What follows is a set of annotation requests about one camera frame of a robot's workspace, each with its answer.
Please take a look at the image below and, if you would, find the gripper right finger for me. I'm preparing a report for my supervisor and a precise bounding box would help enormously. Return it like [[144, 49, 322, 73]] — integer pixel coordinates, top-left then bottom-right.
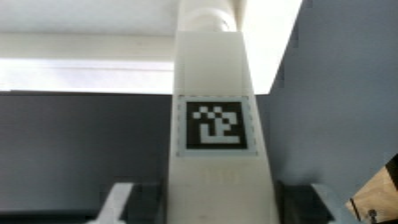
[[276, 182, 359, 224]]

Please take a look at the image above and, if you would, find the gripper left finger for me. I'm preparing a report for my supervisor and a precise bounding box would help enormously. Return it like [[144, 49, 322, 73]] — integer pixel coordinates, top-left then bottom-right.
[[87, 182, 162, 224]]

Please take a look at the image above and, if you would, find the white desk top tray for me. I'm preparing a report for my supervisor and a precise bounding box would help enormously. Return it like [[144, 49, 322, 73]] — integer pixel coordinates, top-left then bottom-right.
[[0, 0, 304, 96]]

